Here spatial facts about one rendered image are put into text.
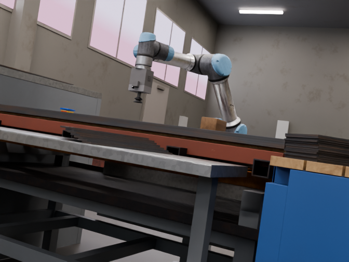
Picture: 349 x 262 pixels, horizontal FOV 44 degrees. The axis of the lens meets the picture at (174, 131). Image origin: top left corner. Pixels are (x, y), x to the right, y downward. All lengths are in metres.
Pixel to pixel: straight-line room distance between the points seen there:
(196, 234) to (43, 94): 1.70
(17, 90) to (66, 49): 4.84
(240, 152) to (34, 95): 1.56
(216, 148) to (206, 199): 0.26
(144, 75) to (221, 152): 0.71
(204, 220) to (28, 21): 5.46
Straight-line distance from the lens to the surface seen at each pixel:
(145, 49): 1.95
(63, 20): 7.23
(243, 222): 1.32
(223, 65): 2.27
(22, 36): 6.26
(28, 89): 2.56
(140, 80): 1.93
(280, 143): 1.28
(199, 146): 1.37
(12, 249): 1.92
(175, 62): 2.25
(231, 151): 1.32
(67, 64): 7.35
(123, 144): 1.26
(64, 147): 1.25
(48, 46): 6.96
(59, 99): 2.73
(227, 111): 2.39
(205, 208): 1.13
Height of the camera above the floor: 0.79
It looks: 1 degrees up
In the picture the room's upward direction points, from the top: 8 degrees clockwise
